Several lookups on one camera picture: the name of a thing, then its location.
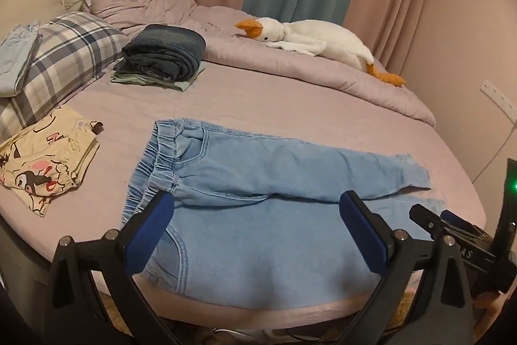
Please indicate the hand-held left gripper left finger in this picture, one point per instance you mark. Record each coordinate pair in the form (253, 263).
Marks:
(149, 232)

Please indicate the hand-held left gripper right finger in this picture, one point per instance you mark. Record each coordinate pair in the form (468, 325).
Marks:
(363, 232)

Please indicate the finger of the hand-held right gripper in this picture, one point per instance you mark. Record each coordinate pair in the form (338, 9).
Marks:
(464, 225)
(428, 221)

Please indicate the light blue denim pants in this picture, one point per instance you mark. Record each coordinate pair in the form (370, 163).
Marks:
(262, 240)

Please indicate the cartoon printed yellow garment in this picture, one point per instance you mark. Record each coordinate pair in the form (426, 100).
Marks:
(40, 159)

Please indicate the folded pale green garment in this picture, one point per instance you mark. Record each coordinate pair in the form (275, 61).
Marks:
(177, 85)

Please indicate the bed with pink sheet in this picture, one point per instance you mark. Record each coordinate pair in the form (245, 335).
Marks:
(282, 106)

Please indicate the pink duvet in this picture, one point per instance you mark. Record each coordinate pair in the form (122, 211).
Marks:
(323, 82)

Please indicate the folded dark denim jeans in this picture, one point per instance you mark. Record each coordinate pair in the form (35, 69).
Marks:
(169, 50)

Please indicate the white goose plush toy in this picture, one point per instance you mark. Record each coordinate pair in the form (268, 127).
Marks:
(323, 38)

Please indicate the plaid pillow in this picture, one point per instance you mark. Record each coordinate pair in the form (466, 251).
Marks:
(68, 46)

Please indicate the folded light blue clothes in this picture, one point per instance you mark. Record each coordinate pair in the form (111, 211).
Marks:
(16, 54)

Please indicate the white wall socket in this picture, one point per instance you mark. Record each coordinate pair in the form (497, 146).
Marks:
(494, 92)

